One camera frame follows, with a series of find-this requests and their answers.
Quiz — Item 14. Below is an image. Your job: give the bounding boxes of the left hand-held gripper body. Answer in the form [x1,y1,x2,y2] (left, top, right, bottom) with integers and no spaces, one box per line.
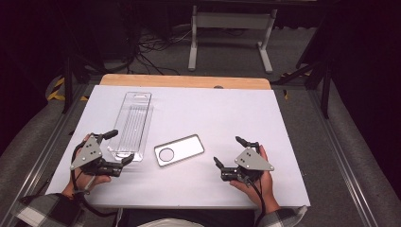
[69,131,125,178]

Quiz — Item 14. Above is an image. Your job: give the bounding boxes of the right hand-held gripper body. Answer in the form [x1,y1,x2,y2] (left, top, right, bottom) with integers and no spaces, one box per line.
[219,147,275,185]

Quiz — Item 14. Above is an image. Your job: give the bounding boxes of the clear plastic slotted rack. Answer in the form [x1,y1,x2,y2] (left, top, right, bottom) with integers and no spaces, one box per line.
[107,91,155,164]

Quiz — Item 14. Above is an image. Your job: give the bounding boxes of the person's right hand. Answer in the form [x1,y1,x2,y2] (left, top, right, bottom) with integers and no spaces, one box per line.
[229,145,282,215]

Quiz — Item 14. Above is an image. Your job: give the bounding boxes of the person's left hand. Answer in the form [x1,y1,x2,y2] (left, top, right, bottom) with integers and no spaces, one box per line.
[61,133,113,199]

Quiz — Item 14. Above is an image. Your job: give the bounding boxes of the white board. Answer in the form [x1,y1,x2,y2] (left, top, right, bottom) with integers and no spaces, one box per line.
[45,84,311,210]

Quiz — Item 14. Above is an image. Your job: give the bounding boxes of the person's dark clothing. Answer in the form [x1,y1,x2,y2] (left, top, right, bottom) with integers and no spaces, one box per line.
[116,207,257,227]

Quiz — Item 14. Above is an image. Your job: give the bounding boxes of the black metal stand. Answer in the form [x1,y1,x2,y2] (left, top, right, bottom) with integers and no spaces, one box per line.
[60,55,107,115]
[270,58,334,120]

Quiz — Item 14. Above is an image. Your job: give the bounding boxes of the wooden table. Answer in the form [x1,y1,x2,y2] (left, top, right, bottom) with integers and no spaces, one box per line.
[99,74,272,91]

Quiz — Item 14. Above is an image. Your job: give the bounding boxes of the white metal stand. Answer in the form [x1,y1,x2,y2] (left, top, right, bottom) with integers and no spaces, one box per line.
[187,5,279,75]

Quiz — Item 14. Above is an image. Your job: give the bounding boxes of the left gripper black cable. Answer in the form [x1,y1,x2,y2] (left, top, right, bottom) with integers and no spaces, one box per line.
[70,141,119,219]

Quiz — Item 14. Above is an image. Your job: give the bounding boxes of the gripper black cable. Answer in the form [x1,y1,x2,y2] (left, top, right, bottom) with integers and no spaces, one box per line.
[70,141,119,219]
[244,177,268,227]

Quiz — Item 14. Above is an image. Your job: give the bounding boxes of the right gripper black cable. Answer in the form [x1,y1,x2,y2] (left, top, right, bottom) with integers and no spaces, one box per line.
[244,177,268,227]

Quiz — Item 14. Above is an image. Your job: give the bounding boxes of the black floor cables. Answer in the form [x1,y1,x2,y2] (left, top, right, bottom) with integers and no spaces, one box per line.
[135,26,194,77]

